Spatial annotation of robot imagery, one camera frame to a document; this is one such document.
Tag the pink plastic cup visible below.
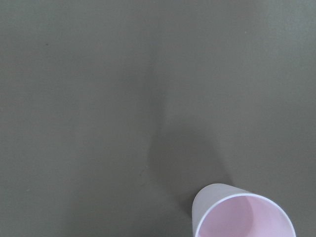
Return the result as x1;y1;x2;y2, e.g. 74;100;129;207
192;183;296;237

